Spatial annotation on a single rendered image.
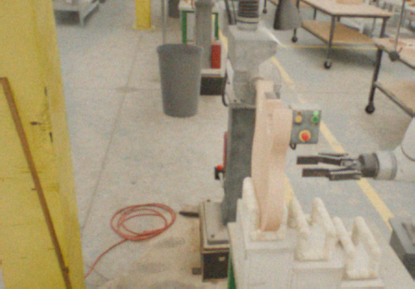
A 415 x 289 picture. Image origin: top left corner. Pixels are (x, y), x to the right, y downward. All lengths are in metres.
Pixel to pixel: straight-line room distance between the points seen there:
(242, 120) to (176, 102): 2.60
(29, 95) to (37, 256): 0.75
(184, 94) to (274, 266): 3.76
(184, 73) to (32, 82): 3.10
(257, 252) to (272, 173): 0.27
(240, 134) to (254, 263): 1.25
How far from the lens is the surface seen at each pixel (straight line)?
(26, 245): 2.31
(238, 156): 2.58
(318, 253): 1.44
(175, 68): 4.89
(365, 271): 1.54
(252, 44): 1.91
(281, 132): 1.13
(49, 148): 2.03
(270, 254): 1.37
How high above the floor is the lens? 1.93
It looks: 25 degrees down
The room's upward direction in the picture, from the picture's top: 5 degrees clockwise
